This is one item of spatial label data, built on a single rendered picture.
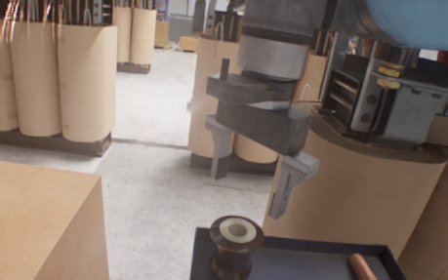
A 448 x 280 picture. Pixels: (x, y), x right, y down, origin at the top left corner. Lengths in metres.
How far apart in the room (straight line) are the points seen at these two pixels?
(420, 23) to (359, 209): 0.63
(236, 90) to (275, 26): 0.09
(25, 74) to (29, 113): 0.33
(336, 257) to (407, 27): 0.57
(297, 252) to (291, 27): 0.48
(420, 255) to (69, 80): 2.42
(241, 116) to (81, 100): 2.19
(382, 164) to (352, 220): 0.17
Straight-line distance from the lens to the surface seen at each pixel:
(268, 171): 2.77
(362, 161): 0.73
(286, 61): 0.35
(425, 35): 0.22
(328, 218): 0.81
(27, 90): 2.73
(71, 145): 2.92
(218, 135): 0.46
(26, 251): 0.59
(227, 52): 2.21
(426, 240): 1.12
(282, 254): 0.66
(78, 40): 2.43
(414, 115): 0.79
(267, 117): 0.37
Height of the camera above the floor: 1.32
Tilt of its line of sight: 23 degrees down
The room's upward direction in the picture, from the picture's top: 9 degrees clockwise
